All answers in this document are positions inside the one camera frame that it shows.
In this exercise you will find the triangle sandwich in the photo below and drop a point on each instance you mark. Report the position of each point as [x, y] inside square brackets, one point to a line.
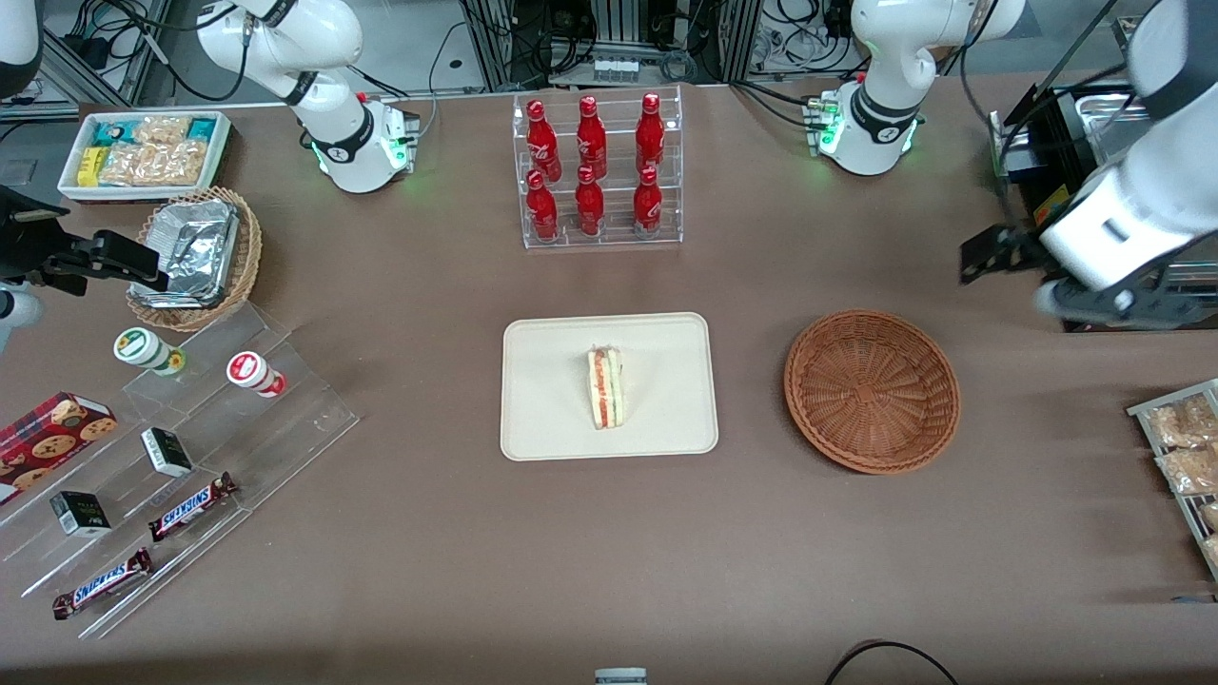
[606, 390]

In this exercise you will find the clear acrylic bottle rack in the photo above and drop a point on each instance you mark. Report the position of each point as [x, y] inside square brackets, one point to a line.
[618, 238]

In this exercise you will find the red cola bottle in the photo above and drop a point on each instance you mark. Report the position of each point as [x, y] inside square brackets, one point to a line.
[542, 211]
[591, 141]
[650, 138]
[647, 205]
[589, 207]
[542, 143]

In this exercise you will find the red cookie box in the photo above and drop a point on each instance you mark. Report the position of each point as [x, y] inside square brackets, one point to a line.
[48, 438]

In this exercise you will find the grey power strip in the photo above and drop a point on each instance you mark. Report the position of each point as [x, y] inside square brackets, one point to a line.
[616, 69]

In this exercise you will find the teal snack packet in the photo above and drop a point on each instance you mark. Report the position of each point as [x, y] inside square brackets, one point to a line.
[202, 128]
[112, 134]

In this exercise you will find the snickers chocolate bar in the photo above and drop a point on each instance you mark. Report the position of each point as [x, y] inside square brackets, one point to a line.
[190, 507]
[103, 583]

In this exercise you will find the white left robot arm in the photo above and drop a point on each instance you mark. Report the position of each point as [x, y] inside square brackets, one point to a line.
[885, 57]

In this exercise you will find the silver foil container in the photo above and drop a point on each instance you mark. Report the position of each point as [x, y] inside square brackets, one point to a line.
[195, 247]

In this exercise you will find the aluminium equipment frame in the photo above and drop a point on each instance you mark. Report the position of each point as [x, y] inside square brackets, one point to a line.
[495, 48]

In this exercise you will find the black metal appliance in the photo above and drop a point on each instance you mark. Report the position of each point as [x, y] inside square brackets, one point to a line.
[1047, 143]

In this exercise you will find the grey table edge device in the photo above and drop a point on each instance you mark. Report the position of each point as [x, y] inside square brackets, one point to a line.
[620, 676]

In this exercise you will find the green lid yogurt cup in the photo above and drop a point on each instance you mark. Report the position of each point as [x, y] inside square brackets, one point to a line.
[138, 347]

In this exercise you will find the tan wicker basket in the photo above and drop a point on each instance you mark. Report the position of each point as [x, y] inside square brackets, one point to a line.
[249, 247]

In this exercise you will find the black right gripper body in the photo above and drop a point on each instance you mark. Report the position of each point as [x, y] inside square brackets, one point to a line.
[30, 249]

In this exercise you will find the small black carton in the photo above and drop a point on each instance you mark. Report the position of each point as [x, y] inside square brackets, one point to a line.
[80, 514]
[167, 452]

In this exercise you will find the large clear cracker bag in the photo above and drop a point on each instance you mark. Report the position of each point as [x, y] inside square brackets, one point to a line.
[157, 164]

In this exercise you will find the white snack bin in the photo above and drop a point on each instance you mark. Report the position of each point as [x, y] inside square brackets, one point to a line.
[221, 152]

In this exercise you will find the brown wicker basket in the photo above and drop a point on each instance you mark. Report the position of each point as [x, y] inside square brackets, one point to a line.
[871, 390]

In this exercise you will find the small clear cracker bag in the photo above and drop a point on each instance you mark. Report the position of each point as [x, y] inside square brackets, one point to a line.
[162, 129]

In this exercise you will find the grey tray of snack bags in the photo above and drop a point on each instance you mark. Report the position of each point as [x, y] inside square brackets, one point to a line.
[1142, 411]

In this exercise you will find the beige plastic tray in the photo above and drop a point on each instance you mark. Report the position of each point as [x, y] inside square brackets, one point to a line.
[552, 400]

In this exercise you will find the red lid yogurt cup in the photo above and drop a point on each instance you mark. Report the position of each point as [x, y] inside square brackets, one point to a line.
[249, 369]

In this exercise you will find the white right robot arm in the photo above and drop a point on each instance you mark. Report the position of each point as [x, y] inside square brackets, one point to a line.
[324, 38]

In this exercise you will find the clear acrylic stepped display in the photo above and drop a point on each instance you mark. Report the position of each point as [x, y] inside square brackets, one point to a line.
[285, 428]

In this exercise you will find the clear bag of pastries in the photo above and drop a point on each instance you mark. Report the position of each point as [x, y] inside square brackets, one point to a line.
[1185, 420]
[1189, 470]
[1211, 516]
[1213, 552]

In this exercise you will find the yellow snack packet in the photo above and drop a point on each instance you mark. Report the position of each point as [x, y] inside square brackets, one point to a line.
[91, 166]

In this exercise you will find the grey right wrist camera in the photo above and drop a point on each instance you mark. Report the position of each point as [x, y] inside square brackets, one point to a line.
[14, 319]

